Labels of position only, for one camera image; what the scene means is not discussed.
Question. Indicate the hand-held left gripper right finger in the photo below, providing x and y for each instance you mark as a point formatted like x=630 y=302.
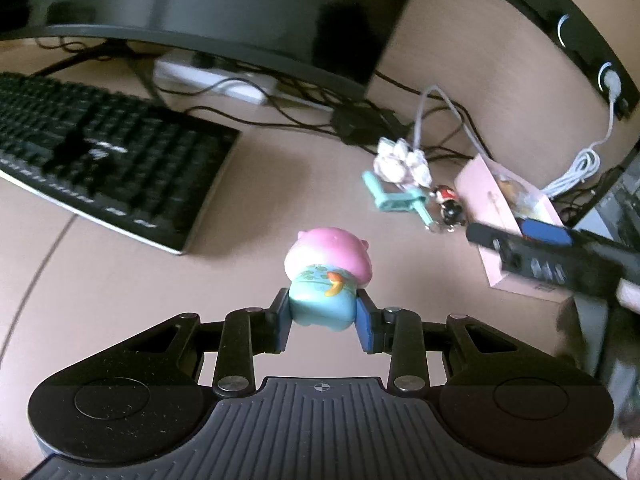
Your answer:
x=364 y=325

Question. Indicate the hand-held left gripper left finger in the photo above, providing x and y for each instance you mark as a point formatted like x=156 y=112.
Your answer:
x=282 y=310

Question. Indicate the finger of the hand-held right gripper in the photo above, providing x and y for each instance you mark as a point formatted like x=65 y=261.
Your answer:
x=547 y=232
x=520 y=260

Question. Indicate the clear bread packet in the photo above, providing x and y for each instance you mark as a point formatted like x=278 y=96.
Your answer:
x=520 y=195

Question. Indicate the pink-headed toy figure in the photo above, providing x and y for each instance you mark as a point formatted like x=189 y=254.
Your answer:
x=325 y=255

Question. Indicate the pink cardboard box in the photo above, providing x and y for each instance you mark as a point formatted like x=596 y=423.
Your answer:
x=480 y=195

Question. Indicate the person's right hand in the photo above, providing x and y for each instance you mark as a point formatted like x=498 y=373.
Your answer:
x=630 y=296

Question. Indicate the teal plastic clip holder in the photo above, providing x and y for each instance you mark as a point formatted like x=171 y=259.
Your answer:
x=395 y=200

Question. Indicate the white plush charm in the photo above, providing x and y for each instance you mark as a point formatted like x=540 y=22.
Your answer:
x=400 y=160

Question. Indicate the black power adapter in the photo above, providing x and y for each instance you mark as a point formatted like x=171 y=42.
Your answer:
x=357 y=122

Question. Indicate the black keyboard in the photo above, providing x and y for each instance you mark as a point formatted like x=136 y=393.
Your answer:
x=100 y=150

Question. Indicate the white power strip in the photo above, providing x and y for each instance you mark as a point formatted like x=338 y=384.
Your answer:
x=200 y=77

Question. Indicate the black computer monitor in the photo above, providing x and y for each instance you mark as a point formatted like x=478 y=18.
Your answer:
x=225 y=5

